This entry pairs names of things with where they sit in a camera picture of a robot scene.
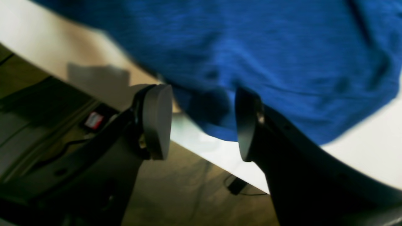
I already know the black power adapter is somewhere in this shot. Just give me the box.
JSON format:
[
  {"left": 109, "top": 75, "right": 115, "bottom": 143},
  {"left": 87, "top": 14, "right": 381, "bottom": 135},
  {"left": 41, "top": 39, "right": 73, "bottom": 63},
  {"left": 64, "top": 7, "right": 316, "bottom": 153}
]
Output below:
[{"left": 226, "top": 177, "right": 248, "bottom": 196}]

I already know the blue t-shirt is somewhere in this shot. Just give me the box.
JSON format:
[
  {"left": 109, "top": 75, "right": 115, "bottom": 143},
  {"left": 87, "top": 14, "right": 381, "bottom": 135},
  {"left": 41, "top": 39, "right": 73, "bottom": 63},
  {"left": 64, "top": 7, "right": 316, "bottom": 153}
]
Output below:
[{"left": 37, "top": 0, "right": 401, "bottom": 145}]

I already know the black box with name sticker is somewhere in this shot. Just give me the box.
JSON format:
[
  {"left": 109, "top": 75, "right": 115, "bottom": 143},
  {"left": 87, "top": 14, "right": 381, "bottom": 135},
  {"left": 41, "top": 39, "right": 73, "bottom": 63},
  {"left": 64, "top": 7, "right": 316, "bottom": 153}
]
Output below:
[{"left": 79, "top": 104, "right": 119, "bottom": 133}]

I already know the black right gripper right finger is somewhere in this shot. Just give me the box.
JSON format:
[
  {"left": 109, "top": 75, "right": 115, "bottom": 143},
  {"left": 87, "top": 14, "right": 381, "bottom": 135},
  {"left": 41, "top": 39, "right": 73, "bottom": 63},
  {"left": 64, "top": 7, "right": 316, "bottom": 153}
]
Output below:
[{"left": 235, "top": 88, "right": 402, "bottom": 226}]

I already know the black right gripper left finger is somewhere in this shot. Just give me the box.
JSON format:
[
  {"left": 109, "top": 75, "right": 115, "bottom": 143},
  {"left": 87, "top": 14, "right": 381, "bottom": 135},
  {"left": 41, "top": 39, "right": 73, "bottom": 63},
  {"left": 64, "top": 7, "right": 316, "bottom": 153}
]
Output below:
[{"left": 1, "top": 84, "right": 173, "bottom": 226}]

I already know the thick black cable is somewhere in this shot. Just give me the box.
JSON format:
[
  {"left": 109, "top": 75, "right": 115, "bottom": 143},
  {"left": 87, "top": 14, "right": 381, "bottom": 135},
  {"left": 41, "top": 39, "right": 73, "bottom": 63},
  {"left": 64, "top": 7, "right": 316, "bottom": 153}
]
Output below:
[{"left": 31, "top": 138, "right": 91, "bottom": 170}]

